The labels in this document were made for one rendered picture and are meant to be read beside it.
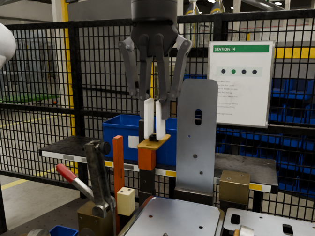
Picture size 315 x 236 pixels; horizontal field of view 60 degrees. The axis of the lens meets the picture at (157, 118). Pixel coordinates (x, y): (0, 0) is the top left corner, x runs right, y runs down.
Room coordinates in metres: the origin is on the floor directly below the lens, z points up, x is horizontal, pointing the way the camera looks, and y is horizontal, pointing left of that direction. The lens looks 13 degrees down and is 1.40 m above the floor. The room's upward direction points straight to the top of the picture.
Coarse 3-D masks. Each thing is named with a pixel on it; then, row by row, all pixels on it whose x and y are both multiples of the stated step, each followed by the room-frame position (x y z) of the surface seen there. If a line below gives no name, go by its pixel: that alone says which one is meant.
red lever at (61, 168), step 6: (60, 168) 0.60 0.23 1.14; (66, 168) 0.61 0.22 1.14; (60, 174) 0.60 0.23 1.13; (66, 174) 0.60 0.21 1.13; (72, 174) 0.60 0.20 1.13; (72, 180) 0.59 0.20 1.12; (78, 180) 0.60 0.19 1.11; (78, 186) 0.59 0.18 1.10; (84, 186) 0.59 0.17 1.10; (84, 192) 0.58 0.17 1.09; (90, 192) 0.58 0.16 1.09; (90, 198) 0.57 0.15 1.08; (108, 204) 0.57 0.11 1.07
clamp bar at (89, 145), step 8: (88, 144) 0.57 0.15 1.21; (96, 144) 0.59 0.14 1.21; (104, 144) 0.56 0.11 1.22; (88, 152) 0.56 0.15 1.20; (96, 152) 0.58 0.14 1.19; (104, 152) 0.55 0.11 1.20; (88, 160) 0.56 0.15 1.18; (96, 160) 0.56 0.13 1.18; (88, 168) 0.56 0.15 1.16; (96, 168) 0.56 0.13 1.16; (104, 168) 0.58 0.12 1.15; (96, 176) 0.56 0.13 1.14; (104, 176) 0.58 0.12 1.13; (96, 184) 0.56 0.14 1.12; (104, 184) 0.58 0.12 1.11; (96, 192) 0.56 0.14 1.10; (104, 192) 0.58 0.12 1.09; (96, 200) 0.56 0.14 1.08; (112, 208) 0.58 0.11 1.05
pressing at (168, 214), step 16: (144, 208) 0.66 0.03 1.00; (160, 208) 0.66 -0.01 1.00; (176, 208) 0.66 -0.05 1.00; (192, 208) 0.66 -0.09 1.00; (208, 208) 0.66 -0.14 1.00; (128, 224) 0.59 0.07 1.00; (144, 224) 0.59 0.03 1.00; (160, 224) 0.59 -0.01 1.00; (176, 224) 0.59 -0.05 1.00; (192, 224) 0.59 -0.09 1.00; (208, 224) 0.59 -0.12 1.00
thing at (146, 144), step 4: (152, 136) 0.47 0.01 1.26; (156, 136) 0.47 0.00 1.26; (168, 136) 0.50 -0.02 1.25; (144, 140) 0.48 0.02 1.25; (148, 140) 0.48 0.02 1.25; (152, 140) 0.47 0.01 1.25; (156, 140) 0.47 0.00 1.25; (160, 140) 0.48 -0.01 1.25; (164, 140) 0.48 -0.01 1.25; (140, 144) 0.46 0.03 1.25; (144, 144) 0.46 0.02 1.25; (148, 144) 0.46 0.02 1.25; (152, 144) 0.46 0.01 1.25; (156, 144) 0.46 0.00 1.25; (160, 144) 0.46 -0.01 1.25; (144, 148) 0.44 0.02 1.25; (148, 148) 0.44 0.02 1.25; (152, 148) 0.44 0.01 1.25; (156, 148) 0.44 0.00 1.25
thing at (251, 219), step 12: (228, 216) 0.63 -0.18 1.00; (240, 216) 0.63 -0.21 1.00; (252, 216) 0.63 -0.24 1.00; (264, 216) 0.63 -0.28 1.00; (276, 216) 0.63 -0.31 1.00; (228, 228) 0.58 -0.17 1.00; (252, 228) 0.58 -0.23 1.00; (264, 228) 0.58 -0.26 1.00; (276, 228) 0.58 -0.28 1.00; (300, 228) 0.58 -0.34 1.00; (312, 228) 0.58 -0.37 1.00
